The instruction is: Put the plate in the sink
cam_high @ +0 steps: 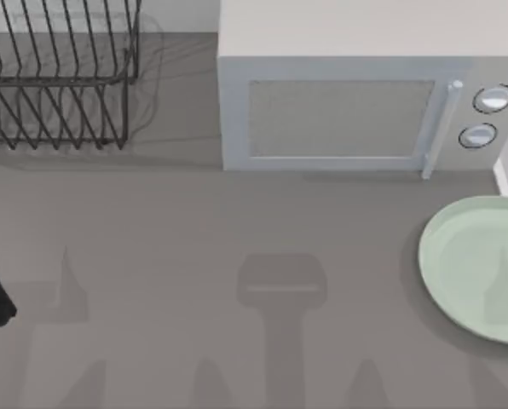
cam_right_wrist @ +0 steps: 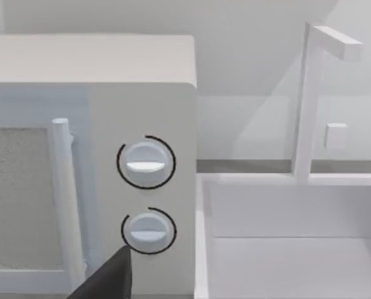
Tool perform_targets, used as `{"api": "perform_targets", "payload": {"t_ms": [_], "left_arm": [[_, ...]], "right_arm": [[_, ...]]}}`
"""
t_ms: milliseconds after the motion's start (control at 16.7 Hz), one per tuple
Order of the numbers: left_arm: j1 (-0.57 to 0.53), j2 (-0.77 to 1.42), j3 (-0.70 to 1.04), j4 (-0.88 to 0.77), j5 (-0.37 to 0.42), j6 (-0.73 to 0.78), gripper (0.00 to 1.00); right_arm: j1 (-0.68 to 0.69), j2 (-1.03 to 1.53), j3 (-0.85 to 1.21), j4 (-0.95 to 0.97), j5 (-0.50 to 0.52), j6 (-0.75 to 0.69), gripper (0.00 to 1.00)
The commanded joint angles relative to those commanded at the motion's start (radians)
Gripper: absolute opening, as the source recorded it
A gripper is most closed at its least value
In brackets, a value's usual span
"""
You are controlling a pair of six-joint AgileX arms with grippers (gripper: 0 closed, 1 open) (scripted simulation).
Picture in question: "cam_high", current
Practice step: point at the microwave oven door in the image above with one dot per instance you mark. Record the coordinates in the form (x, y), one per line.
(339, 119)

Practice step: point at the pale microwave oven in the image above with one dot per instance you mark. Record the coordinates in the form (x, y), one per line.
(330, 38)

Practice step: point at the pale green plate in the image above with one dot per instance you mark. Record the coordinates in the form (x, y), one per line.
(471, 264)

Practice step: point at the small round microwave knob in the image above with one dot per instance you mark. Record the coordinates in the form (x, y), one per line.
(477, 135)

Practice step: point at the large round microwave knob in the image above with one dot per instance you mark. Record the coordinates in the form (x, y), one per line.
(492, 99)

